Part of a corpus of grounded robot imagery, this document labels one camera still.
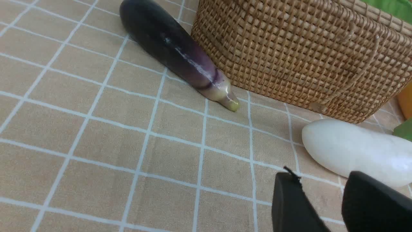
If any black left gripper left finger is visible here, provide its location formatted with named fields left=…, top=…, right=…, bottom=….
left=272, top=166, right=330, bottom=232

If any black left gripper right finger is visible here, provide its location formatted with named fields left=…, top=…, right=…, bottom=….
left=342, top=171, right=412, bottom=232

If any white radish with leaves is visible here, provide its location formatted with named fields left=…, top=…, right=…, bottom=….
left=302, top=119, right=412, bottom=188

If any yellow orange mango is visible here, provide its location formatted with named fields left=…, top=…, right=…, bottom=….
left=396, top=89, right=412, bottom=120

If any purple eggplant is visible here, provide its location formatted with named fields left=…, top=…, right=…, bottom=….
left=119, top=0, right=240, bottom=112

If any woven wicker basket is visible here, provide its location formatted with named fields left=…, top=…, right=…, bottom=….
left=191, top=0, right=412, bottom=123

